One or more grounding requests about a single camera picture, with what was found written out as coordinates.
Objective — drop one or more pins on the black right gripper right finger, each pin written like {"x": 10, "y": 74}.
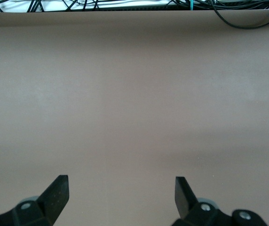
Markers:
{"x": 186, "y": 204}

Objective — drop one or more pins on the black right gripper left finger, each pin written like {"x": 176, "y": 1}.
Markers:
{"x": 54, "y": 200}

